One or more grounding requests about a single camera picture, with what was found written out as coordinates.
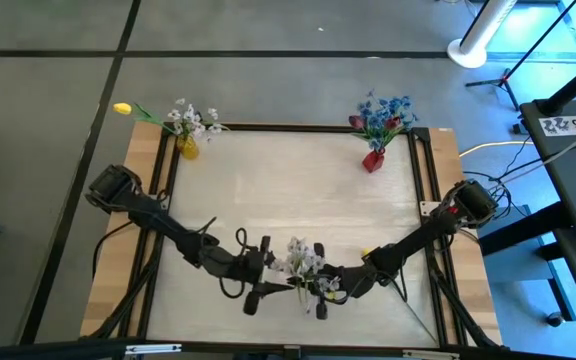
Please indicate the red tulip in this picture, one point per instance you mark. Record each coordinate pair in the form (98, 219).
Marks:
(393, 123)
(356, 122)

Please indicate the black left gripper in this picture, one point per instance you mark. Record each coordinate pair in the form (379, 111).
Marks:
(253, 267)

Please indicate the white printed label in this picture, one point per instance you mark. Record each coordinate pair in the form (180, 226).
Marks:
(565, 125)

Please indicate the white tower fan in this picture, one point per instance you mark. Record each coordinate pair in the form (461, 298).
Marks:
(488, 25)

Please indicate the yellow tulip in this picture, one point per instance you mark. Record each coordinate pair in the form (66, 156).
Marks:
(366, 251)
(122, 108)

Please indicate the blue flower bunch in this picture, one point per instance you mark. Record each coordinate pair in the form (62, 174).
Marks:
(370, 111)
(400, 106)

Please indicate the black tripod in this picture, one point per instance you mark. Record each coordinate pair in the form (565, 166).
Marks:
(505, 77)

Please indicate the red vase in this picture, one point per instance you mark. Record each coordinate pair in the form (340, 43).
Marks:
(373, 161)

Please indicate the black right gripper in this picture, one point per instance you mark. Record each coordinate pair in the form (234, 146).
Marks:
(350, 281)

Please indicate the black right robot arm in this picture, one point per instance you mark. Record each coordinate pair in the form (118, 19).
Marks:
(418, 237)

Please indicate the white flower bunch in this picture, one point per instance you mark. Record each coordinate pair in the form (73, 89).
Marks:
(188, 117)
(300, 257)

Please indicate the black horizontal beam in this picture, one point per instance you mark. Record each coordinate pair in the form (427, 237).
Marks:
(43, 349)

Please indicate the white mounting plate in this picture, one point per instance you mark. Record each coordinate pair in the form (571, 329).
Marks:
(428, 208)

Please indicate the black aluminium rig frame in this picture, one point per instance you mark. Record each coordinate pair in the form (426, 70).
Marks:
(293, 128)

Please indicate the black desk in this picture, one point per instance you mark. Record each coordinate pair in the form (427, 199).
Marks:
(568, 200)

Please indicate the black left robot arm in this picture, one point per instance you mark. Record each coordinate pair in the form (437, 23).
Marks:
(168, 227)

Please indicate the black desk pole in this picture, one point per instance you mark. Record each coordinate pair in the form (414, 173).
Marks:
(573, 87)

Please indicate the yellow vase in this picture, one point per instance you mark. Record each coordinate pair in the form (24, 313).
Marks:
(188, 149)

